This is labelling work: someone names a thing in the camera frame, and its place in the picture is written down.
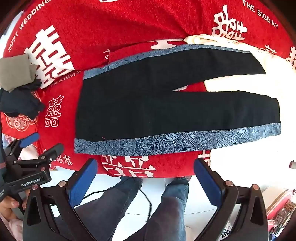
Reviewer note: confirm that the colourful patterned box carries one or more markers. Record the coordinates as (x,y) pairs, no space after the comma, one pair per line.
(283,208)

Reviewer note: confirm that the red floral cloth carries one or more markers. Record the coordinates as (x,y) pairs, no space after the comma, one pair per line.
(16,124)

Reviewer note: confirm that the black pants with floral stripe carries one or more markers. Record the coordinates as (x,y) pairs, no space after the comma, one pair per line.
(138,104)

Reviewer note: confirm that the red printed blanket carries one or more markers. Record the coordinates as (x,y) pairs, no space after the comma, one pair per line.
(115,23)

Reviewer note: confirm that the person's left hand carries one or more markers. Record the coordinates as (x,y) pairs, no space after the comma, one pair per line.
(10,206)

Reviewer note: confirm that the cream cloth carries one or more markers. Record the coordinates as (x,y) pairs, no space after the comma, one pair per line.
(272,64)

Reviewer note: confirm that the person's left leg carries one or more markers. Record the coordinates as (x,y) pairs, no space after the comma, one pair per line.
(108,204)

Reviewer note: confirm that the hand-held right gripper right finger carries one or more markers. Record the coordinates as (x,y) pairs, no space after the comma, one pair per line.
(208,183)

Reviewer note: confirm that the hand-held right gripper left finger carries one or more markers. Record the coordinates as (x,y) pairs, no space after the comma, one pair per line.
(83,183)

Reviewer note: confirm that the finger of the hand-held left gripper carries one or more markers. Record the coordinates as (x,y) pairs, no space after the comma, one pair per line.
(53,151)
(30,139)

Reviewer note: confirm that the person's right leg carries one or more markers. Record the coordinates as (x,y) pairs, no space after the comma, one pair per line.
(168,208)

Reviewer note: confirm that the grey folded cloth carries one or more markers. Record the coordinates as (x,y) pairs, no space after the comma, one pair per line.
(13,71)

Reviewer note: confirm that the person's left forearm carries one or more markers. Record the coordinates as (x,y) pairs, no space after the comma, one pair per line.
(9,229)

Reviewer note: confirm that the person's leg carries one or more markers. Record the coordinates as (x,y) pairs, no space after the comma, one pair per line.
(168,208)
(108,204)

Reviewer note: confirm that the dark navy cloth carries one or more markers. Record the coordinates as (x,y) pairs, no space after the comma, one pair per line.
(18,102)

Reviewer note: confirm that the white printed bag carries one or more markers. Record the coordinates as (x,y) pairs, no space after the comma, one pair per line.
(226,231)

